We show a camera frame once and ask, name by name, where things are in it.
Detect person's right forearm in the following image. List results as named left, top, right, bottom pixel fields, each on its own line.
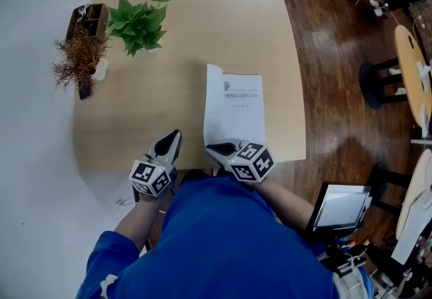
left=254, top=181, right=317, bottom=241

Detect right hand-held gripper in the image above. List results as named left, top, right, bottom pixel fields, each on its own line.
left=205, top=138, right=276, bottom=184

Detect yellow and grey book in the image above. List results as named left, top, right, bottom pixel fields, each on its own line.
left=203, top=63, right=267, bottom=152

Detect white fabric pouch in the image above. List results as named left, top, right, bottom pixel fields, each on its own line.
left=332, top=269, right=369, bottom=299

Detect person's left forearm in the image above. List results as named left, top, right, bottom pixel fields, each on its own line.
left=113, top=194, right=166, bottom=260

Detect white shoulder strap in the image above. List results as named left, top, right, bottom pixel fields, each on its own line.
left=100, top=273, right=119, bottom=298

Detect white wall socket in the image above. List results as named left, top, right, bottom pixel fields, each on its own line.
left=114, top=198, right=132, bottom=213

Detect pale wooden table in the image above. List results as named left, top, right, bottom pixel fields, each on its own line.
left=395, top=148, right=432, bottom=240

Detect brown dried potted plant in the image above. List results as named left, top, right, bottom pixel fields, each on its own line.
left=51, top=26, right=111, bottom=92

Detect black monitor mount rig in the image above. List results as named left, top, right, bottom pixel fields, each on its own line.
left=317, top=236, right=371, bottom=278

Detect brown patterned rug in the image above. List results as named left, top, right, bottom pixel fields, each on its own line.
left=406, top=0, right=432, bottom=62

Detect white box device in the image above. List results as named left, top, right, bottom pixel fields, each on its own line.
left=391, top=196, right=432, bottom=267

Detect light wooden table white legs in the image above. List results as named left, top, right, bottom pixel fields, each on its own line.
left=73, top=0, right=307, bottom=173

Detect person's blue shirt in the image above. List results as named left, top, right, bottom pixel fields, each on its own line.
left=76, top=175, right=374, bottom=299

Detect green potted plant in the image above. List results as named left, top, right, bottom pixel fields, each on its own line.
left=105, top=0, right=176, bottom=58

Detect oval wooden table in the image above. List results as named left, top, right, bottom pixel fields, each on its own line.
left=394, top=24, right=432, bottom=130

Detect black table pedestal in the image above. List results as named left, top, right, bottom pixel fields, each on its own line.
left=358, top=57, right=411, bottom=109
left=369, top=161, right=414, bottom=216

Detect black framed monitor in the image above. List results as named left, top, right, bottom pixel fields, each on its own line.
left=305, top=182, right=372, bottom=240

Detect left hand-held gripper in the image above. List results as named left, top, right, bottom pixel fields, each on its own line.
left=128, top=129, right=183, bottom=198

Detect brown wooden organizer box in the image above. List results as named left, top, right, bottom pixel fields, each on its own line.
left=65, top=3, right=111, bottom=44

